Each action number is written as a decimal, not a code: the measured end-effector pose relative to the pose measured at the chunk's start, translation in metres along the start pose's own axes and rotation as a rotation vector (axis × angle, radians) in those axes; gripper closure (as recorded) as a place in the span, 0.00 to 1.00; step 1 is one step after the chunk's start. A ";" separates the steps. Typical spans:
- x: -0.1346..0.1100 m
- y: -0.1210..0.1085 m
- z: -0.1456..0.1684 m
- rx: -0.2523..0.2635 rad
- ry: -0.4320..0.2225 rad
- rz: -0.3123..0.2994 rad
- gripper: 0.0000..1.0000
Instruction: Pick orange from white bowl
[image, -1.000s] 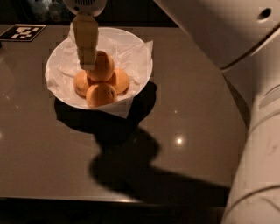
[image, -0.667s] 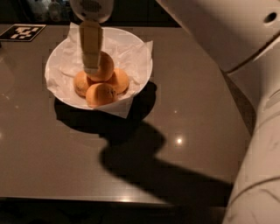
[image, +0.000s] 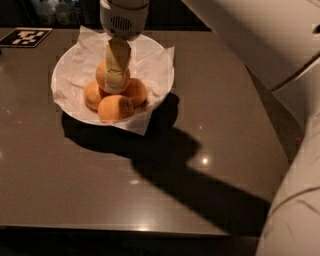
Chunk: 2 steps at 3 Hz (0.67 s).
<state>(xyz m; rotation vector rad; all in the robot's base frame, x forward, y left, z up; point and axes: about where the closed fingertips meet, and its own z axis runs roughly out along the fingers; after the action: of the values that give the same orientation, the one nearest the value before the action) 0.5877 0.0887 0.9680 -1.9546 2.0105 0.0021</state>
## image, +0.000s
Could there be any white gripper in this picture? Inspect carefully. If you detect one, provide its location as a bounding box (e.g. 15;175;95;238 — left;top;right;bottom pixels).
99;0;149;94

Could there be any orange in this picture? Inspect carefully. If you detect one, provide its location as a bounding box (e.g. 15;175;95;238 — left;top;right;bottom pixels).
123;78;148;107
83;80;107;111
95;61;130;92
98;95;134;123

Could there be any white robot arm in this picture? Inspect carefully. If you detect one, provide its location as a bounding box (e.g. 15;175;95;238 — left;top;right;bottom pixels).
141;0;320;256

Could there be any white bowl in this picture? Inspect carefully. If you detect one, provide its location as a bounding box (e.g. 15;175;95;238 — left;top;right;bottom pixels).
50;31;175;127

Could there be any white paper liner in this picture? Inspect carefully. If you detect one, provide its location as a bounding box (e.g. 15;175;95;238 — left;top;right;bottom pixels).
53;25;176;137

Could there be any black white fiducial marker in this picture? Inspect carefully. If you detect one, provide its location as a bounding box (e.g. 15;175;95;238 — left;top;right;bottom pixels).
0;27;52;48

